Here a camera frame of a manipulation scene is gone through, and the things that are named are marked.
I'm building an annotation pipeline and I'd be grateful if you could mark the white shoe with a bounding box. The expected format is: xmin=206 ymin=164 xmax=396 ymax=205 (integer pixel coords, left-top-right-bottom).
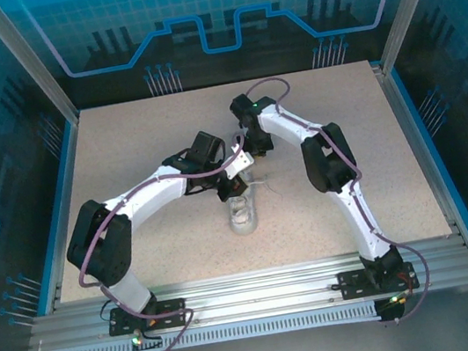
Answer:
xmin=218 ymin=167 xmax=267 ymax=238

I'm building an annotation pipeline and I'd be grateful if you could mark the black controller board with LED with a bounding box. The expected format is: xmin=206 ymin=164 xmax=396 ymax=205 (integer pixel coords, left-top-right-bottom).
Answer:
xmin=127 ymin=324 xmax=167 ymax=351
xmin=373 ymin=289 xmax=416 ymax=326

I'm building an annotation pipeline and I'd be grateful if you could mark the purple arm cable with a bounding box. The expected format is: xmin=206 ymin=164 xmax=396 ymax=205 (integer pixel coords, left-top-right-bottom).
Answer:
xmin=244 ymin=58 xmax=437 ymax=339
xmin=60 ymin=133 xmax=275 ymax=351

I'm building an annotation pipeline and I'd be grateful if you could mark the aluminium side rail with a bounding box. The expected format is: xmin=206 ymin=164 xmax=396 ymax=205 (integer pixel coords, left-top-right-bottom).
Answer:
xmin=369 ymin=51 xmax=468 ymax=260

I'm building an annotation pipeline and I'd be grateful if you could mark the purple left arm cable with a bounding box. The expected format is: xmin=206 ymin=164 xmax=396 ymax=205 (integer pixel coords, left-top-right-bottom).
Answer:
xmin=60 ymin=133 xmax=275 ymax=351

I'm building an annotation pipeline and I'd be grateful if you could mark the white slotted cable duct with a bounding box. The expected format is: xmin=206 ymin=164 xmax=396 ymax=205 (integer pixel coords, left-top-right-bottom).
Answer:
xmin=47 ymin=298 xmax=382 ymax=351

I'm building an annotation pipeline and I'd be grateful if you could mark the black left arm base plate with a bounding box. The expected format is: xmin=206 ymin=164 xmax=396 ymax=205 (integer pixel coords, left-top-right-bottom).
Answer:
xmin=106 ymin=296 xmax=191 ymax=339

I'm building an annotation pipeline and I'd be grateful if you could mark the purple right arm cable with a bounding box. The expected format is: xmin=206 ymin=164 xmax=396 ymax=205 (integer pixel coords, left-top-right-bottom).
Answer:
xmin=244 ymin=58 xmax=437 ymax=339

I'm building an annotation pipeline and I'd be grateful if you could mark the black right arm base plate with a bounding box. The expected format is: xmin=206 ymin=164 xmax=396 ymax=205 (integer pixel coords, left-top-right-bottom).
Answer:
xmin=336 ymin=260 xmax=421 ymax=302

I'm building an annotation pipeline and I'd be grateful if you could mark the aluminium frame rail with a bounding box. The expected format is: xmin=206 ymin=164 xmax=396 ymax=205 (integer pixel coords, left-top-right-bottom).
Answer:
xmin=25 ymin=234 xmax=468 ymax=351

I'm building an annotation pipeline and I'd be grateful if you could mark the white shoelace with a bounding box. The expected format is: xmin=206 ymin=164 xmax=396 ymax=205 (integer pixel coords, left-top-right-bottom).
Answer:
xmin=226 ymin=172 xmax=287 ymax=225

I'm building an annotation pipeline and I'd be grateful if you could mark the thin black wire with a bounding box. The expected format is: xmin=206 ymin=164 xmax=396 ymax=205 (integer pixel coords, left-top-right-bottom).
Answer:
xmin=96 ymin=296 xmax=123 ymax=329

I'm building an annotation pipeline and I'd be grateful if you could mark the aluminium upright post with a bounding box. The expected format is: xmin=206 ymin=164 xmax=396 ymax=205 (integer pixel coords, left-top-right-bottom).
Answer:
xmin=369 ymin=0 xmax=468 ymax=73
xmin=0 ymin=0 xmax=82 ymax=135

